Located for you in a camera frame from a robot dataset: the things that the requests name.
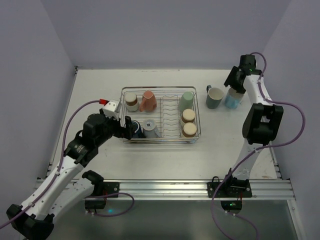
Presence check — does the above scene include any dark blue mug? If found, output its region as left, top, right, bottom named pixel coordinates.
left=131, top=120, right=146, bottom=139

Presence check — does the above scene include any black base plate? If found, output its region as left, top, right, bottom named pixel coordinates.
left=207, top=176, right=253, bottom=198
left=91, top=181, right=120, bottom=196

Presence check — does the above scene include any dark teal grey mug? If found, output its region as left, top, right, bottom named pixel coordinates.
left=206, top=85, right=224, bottom=110

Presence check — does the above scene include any cream brown cup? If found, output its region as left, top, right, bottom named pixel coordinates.
left=181, top=122, right=198, bottom=138
left=180, top=108, right=196, bottom=126
left=124, top=92, right=140, bottom=112

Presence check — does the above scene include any mint green cup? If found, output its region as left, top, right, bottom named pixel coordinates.
left=178, top=91, right=194, bottom=113

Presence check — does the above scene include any cream brown cup middle right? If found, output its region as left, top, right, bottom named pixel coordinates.
left=180, top=108, right=196, bottom=126

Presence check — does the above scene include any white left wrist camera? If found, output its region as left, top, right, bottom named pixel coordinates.
left=102, top=99, right=122, bottom=121

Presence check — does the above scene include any cream brown cup back left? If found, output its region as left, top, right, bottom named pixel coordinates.
left=124, top=92, right=140, bottom=112

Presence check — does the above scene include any cream brown cup front right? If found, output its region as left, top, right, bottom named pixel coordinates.
left=181, top=122, right=198, bottom=138

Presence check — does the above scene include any right controller box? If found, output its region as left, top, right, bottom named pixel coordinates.
left=220, top=200, right=243, bottom=214

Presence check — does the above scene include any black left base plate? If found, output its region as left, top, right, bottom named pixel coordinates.
left=91, top=181, right=120, bottom=196

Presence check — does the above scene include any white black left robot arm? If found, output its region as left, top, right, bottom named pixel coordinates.
left=6, top=108, right=134, bottom=240

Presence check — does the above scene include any light blue mug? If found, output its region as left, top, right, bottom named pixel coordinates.
left=224, top=87, right=244, bottom=109

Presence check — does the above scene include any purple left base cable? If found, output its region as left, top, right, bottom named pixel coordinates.
left=86, top=191, right=136, bottom=218

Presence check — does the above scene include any chrome wire dish rack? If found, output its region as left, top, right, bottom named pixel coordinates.
left=119, top=86, right=202, bottom=144

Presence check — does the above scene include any pale blue grey cup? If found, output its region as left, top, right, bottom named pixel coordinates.
left=142, top=119, right=162, bottom=139

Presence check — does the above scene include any aluminium mounting rail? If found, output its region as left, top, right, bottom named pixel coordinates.
left=104, top=179, right=296, bottom=201

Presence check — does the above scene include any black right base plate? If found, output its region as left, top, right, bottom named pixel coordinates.
left=207, top=176, right=253, bottom=198

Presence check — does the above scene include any left controller box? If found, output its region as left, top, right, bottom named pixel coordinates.
left=84, top=200, right=106, bottom=211

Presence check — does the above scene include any controller box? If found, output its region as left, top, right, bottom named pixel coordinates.
left=220, top=200, right=243, bottom=214
left=84, top=200, right=106, bottom=211

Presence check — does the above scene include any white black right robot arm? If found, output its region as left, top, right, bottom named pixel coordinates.
left=221, top=54, right=284, bottom=198

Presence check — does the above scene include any pink dotted mug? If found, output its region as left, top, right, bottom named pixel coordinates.
left=139, top=90, right=157, bottom=112

